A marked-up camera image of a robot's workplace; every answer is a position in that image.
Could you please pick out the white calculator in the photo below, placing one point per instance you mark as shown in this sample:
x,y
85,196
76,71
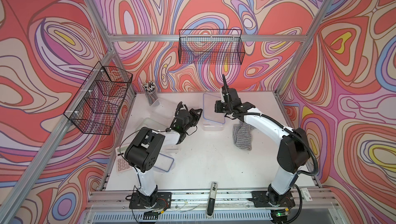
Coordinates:
x,y
121,164

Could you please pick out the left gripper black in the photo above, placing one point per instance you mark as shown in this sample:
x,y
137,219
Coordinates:
x,y
194,114

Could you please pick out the black wire basket back wall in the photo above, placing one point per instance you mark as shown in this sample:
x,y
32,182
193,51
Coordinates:
x,y
221,51

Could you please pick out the black wire basket wall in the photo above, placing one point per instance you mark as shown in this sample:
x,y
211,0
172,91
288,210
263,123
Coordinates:
x,y
221,51
103,93

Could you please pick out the small clear box blue lid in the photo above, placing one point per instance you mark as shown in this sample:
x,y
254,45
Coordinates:
x,y
170,146

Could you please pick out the small blue rimmed lid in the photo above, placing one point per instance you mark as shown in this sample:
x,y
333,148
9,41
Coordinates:
x,y
164,163

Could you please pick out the clear lunch box green lid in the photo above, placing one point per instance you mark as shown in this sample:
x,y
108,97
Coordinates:
x,y
163,107

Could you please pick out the translucent green lunch box lid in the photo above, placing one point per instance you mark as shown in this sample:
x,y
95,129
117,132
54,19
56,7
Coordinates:
x,y
151,124

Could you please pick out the aluminium frame rail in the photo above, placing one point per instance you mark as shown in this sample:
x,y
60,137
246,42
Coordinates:
x,y
174,38

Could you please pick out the large clear box blue lid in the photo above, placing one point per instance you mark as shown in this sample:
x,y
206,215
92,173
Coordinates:
x,y
209,125

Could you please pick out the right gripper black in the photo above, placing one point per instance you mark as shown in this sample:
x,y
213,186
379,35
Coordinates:
x,y
217,106

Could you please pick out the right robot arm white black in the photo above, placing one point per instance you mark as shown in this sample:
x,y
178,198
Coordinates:
x,y
293,152

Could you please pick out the grey striped cloth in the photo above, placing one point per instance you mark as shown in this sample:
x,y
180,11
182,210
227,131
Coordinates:
x,y
242,136

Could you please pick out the mesh pen cup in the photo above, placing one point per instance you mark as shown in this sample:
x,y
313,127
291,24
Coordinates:
x,y
150,91

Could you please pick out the black wire basket left wall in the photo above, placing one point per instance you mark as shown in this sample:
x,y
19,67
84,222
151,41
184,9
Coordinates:
x,y
103,93

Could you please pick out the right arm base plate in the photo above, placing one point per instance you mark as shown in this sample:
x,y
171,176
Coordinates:
x,y
272,199

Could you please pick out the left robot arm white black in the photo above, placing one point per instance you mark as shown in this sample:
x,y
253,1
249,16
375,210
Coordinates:
x,y
143,151

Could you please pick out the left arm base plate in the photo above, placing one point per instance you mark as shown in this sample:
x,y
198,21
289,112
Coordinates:
x,y
161,200

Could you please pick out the white red label tag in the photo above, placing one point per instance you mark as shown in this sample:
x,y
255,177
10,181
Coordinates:
x,y
306,195

